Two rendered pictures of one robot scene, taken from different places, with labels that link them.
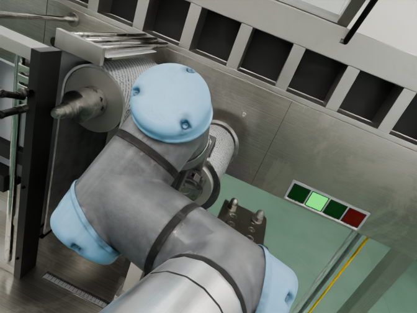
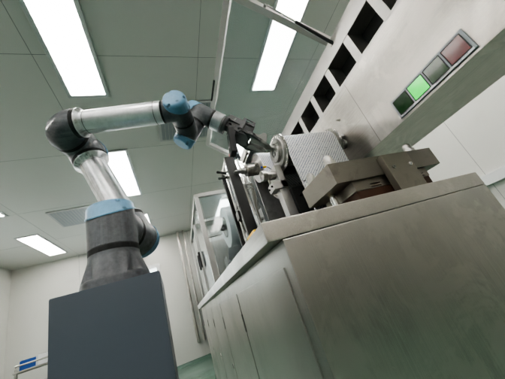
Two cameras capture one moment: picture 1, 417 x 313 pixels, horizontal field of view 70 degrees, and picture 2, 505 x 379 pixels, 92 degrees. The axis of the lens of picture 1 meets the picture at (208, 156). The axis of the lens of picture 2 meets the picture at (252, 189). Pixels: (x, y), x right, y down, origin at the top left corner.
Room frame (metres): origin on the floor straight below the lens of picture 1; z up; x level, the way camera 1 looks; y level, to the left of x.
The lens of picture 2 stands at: (0.03, -0.66, 0.78)
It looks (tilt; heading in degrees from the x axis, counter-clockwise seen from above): 23 degrees up; 62
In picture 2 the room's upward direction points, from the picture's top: 19 degrees counter-clockwise
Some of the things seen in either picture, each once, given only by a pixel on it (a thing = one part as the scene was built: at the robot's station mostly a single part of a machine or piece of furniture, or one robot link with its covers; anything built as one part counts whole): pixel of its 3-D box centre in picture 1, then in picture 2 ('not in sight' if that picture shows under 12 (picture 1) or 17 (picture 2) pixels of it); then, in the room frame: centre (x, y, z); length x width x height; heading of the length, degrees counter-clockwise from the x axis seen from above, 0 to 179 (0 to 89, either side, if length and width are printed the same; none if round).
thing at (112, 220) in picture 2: not in sight; (113, 225); (-0.04, 0.04, 1.07); 0.13 x 0.12 x 0.14; 69
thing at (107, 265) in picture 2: not in sight; (116, 268); (-0.04, 0.03, 0.95); 0.15 x 0.15 x 0.10
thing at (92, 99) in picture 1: (84, 104); (251, 169); (0.55, 0.27, 1.33); 0.06 x 0.06 x 0.06; 85
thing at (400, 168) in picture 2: not in sight; (401, 170); (0.70, -0.27, 0.96); 0.10 x 0.03 x 0.11; 175
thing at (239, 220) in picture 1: (233, 251); (370, 177); (0.69, -0.17, 1.00); 0.40 x 0.16 x 0.06; 175
